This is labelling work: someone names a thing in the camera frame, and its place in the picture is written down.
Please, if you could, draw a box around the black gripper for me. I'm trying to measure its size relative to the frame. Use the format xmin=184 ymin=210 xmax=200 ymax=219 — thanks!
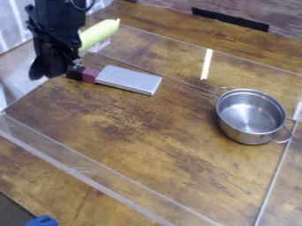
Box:
xmin=25 ymin=18 xmax=81 ymax=80

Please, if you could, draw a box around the spoon with yellow handle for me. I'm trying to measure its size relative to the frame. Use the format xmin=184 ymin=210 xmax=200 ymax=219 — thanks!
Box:
xmin=79 ymin=19 xmax=120 ymax=52

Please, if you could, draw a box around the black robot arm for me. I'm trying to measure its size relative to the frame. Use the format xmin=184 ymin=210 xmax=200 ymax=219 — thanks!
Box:
xmin=25 ymin=0 xmax=85 ymax=80

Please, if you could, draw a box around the blue object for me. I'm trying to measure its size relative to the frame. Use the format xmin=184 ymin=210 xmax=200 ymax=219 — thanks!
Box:
xmin=24 ymin=215 xmax=59 ymax=226

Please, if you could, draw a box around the silver metal pot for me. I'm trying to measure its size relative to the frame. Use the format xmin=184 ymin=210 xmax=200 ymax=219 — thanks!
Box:
xmin=216 ymin=88 xmax=293 ymax=146

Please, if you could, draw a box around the clear acrylic triangular bracket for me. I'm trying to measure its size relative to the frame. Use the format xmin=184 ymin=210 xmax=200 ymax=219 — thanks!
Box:
xmin=88 ymin=40 xmax=111 ymax=53

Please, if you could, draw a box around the black cable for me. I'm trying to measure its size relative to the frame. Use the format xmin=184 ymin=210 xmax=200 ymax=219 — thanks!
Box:
xmin=69 ymin=0 xmax=96 ymax=12

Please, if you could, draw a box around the black wall strip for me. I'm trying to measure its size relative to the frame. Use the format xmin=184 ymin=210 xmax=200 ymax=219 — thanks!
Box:
xmin=191 ymin=7 xmax=269 ymax=32

